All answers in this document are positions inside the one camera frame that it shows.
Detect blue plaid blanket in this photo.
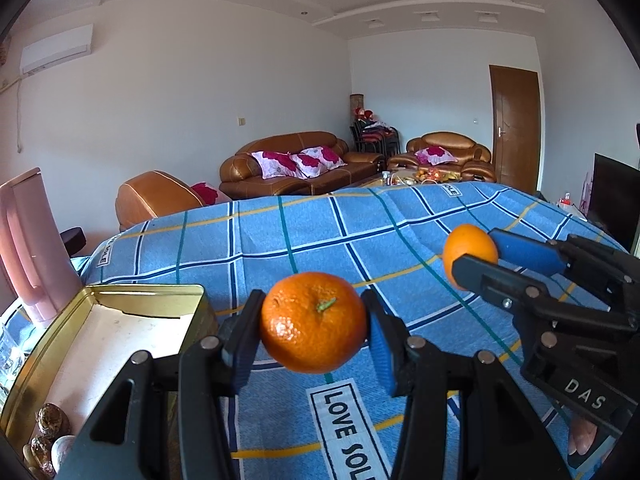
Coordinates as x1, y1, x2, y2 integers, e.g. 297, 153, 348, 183
0, 181, 631, 480

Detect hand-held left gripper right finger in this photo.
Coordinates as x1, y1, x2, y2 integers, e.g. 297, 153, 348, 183
360, 289, 573, 480

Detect brown leather sofa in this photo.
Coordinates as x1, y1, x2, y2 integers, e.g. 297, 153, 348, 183
219, 131, 388, 197

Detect red pillow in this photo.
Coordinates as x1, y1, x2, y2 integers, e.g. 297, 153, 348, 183
190, 182, 233, 207

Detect brown wooden door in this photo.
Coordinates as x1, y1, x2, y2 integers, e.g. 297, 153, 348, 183
489, 64, 542, 195

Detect gold metal tin box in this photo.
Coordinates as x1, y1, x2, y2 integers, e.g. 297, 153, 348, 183
0, 284, 218, 466

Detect brown leather lounge chair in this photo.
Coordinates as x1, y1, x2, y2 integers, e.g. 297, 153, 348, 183
115, 171, 233, 233

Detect black television screen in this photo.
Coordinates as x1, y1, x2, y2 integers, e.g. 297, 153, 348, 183
587, 152, 640, 253

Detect small orange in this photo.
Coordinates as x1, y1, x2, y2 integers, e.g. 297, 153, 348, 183
442, 223, 499, 291

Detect brown leather armchair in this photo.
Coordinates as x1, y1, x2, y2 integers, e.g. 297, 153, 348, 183
387, 131, 497, 184

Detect stacked black chairs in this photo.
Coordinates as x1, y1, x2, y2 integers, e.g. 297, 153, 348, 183
351, 120, 401, 158

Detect mandarin with green stem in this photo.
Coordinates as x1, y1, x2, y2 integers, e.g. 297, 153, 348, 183
258, 271, 369, 375

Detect white floral pillow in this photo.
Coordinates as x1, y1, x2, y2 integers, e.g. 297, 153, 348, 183
415, 146, 458, 166
250, 150, 306, 180
290, 146, 347, 178

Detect cluttered coffee table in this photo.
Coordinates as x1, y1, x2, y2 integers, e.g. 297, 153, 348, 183
345, 167, 463, 191

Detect person's right hand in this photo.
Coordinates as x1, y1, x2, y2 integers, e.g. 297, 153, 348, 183
567, 419, 608, 457

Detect white air conditioner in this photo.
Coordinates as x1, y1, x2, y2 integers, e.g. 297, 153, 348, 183
20, 23, 95, 75

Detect white conduit pipe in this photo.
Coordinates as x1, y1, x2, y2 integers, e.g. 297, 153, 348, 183
12, 77, 25, 153

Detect black round stool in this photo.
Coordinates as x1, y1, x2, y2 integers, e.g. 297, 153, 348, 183
60, 227, 88, 256

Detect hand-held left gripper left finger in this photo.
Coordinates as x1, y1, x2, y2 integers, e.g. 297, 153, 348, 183
57, 288, 266, 480

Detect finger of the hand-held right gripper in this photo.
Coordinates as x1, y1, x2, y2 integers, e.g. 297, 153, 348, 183
451, 253, 636, 366
487, 228, 640, 311

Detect pile of household clutter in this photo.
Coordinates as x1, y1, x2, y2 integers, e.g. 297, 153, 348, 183
555, 192, 591, 218

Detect pink electric kettle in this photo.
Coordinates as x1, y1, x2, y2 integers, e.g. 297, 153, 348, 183
0, 167, 83, 326

